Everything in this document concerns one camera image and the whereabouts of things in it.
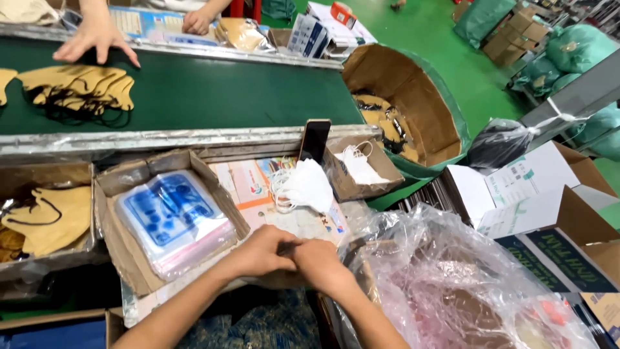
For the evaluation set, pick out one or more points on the person's right hand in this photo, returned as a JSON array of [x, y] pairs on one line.
[[322, 266]]

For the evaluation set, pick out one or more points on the person's left hand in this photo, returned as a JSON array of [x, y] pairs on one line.
[[256, 254]]

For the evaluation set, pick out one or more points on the person's left fingers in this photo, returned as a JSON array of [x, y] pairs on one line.
[[286, 240]]

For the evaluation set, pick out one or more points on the person's right fingers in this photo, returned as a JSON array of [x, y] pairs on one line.
[[300, 254]]

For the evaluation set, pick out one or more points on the pile of white face masks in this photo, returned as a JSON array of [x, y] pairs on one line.
[[305, 186]]

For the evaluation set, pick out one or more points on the person's blue patterned clothing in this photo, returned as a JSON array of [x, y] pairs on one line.
[[252, 322]]

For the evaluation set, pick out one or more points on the small cardboard box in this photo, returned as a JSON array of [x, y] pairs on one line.
[[348, 184]]

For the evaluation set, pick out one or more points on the black smartphone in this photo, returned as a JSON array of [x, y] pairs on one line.
[[315, 140]]

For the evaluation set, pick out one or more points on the white masks in box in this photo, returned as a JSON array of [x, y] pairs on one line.
[[361, 167]]

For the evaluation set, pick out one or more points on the stack of blue printed bags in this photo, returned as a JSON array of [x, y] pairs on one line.
[[172, 218]]

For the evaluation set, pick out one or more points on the tan masks in bin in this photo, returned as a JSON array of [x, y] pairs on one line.
[[387, 126]]

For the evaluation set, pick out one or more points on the cardboard tray of plastic bags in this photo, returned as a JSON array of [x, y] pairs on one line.
[[135, 179]]

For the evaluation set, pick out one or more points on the large clear plastic bag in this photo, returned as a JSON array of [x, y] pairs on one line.
[[460, 286]]

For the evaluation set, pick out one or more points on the green conveyor belt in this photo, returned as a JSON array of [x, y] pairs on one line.
[[203, 92]]

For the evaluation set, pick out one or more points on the large cardboard bin green liner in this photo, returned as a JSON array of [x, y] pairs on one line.
[[416, 92]]

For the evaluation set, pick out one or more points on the white and blue boxes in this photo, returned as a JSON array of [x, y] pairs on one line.
[[322, 34]]

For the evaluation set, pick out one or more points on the clear bag of tan masks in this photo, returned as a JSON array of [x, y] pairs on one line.
[[242, 34]]

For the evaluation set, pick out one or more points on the stack of flat white cartons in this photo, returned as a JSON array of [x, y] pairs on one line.
[[513, 189]]

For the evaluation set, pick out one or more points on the black plastic bag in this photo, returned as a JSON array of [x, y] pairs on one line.
[[496, 143]]

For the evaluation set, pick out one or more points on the small orange box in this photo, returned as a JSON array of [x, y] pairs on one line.
[[343, 14]]

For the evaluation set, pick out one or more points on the heap of tan masks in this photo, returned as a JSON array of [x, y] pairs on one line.
[[48, 220]]

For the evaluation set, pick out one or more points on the cardboard tray of tan masks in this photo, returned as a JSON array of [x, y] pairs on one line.
[[43, 174]]

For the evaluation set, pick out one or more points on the blue box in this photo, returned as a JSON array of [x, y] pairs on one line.
[[53, 334]]

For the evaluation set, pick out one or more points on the pile of tan face masks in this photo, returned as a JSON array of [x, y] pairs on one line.
[[80, 87]]

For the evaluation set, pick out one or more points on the blue printed sheet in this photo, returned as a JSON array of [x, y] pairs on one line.
[[145, 24]]

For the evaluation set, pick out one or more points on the dark green printed cartons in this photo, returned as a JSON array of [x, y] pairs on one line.
[[562, 261]]

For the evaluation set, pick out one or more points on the folded green sack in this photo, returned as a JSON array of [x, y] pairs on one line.
[[482, 19]]

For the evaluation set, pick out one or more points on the pile of brown cardboard boxes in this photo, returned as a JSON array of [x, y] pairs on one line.
[[516, 34]]

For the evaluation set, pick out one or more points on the grey metal beam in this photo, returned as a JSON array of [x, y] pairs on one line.
[[571, 97]]

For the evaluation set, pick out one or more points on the single tan face mask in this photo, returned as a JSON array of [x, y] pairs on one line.
[[5, 82]]

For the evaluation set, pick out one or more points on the heap of green sacks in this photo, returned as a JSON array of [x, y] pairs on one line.
[[576, 53]]

